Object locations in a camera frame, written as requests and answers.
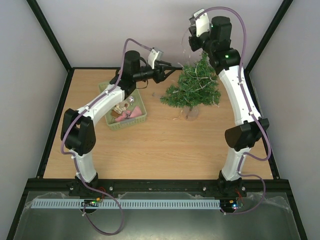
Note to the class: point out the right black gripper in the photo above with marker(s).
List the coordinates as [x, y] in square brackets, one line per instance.
[194, 43]

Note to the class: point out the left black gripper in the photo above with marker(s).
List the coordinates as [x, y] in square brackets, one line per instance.
[160, 73]

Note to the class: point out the small green christmas tree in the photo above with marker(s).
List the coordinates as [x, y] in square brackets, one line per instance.
[197, 85]

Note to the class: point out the green plastic basket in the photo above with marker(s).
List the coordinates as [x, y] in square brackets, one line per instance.
[110, 121]

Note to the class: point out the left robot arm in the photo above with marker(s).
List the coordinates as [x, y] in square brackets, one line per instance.
[78, 134]

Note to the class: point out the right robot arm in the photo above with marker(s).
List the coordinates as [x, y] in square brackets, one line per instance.
[214, 37]

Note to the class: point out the silver ball ornament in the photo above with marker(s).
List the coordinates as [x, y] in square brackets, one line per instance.
[131, 99]

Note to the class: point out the pink ornaments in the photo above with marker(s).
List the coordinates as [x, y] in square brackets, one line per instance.
[127, 114]

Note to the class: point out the brown gingerbread ornament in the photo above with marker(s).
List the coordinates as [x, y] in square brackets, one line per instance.
[119, 109]

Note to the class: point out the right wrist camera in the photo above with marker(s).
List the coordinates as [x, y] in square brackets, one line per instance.
[199, 23]

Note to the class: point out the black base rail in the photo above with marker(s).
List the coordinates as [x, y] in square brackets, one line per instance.
[116, 187]

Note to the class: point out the white slotted cable duct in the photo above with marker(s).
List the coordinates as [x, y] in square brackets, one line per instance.
[129, 204]

